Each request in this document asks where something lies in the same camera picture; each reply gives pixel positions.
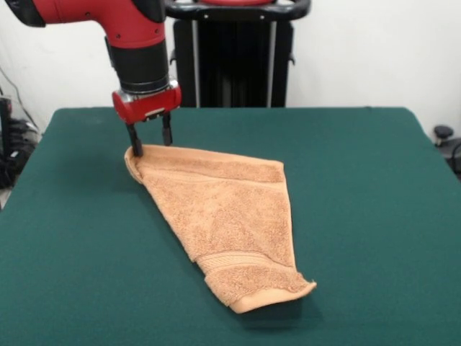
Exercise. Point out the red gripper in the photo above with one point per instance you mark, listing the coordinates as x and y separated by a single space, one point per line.
147 106

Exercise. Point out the tan terry towel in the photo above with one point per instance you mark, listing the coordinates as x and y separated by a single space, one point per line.
223 216

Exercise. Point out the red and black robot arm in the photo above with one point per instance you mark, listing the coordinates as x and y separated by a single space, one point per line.
137 29

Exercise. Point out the dark green table cloth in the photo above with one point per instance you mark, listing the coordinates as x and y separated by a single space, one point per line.
90 234

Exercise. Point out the black equipment pile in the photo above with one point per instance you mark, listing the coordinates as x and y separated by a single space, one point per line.
14 144

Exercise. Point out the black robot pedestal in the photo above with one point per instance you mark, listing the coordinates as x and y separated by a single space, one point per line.
234 61

